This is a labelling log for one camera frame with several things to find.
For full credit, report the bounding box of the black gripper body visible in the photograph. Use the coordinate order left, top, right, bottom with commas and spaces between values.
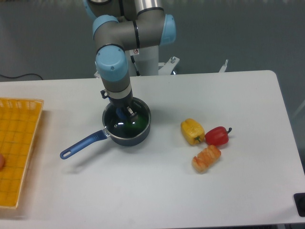
101, 89, 133, 113

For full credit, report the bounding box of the glass pot lid blue knob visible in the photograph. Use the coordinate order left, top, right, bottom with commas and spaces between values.
102, 97, 151, 138

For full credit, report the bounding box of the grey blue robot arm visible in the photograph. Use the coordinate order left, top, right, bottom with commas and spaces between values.
83, 0, 176, 121

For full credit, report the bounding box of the green bell pepper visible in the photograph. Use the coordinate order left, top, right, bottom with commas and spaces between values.
124, 114, 148, 135

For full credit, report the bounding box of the yellow bell pepper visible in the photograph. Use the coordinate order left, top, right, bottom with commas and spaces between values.
181, 118, 205, 146

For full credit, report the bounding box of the orange shrimp sushi toy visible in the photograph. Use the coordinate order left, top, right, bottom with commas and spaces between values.
192, 145, 222, 173

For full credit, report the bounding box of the red bell pepper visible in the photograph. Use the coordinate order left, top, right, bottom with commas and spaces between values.
205, 126, 232, 146

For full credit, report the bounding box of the yellow woven basket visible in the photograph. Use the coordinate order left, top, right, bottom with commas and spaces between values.
0, 97, 44, 209

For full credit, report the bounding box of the black device at table edge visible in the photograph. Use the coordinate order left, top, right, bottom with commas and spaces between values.
294, 193, 305, 217

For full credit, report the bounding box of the dark pot blue handle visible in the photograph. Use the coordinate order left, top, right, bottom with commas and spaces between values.
60, 96, 153, 160

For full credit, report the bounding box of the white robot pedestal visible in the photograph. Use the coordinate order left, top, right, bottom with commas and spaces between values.
94, 45, 229, 78

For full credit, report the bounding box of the black floor cable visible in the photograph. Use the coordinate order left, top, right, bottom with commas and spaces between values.
0, 73, 44, 80

